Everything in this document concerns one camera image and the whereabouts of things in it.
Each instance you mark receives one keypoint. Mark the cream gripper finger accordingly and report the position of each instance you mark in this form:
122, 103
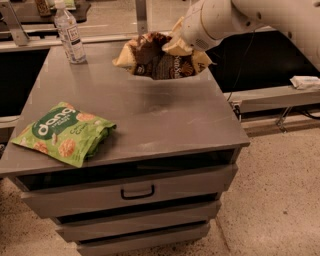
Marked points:
177, 46

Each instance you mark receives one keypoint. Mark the brown chip bag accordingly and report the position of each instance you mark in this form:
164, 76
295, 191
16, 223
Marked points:
143, 56

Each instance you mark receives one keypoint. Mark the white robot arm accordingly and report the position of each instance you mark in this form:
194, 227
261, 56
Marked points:
208, 22

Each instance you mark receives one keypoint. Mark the green rice chip bag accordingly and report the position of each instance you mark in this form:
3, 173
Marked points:
66, 134

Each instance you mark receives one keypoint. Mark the clear plastic water bottle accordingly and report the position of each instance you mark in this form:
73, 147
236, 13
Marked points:
69, 34

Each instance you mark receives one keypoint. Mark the white crumpled wipe packet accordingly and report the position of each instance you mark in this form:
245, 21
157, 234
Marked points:
305, 82

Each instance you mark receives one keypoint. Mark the grey drawer cabinet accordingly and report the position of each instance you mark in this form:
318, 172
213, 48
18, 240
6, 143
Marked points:
161, 126

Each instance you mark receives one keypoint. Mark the dark tray with items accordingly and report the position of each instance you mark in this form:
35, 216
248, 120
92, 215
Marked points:
27, 12

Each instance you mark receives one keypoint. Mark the middle grey drawer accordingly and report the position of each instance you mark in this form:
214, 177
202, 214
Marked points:
140, 221

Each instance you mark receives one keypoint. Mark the grey drawer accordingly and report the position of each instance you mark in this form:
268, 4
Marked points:
180, 233
111, 194
140, 221

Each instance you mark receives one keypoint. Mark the top grey drawer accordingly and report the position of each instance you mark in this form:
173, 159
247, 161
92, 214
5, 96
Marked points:
111, 194

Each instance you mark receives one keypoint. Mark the bottom grey drawer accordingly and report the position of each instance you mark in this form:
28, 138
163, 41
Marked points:
180, 233

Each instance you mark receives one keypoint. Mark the black drawer handle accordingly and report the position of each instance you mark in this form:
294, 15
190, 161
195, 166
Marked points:
138, 193

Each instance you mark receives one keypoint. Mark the metal rail frame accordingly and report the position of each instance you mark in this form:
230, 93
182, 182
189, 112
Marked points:
106, 18

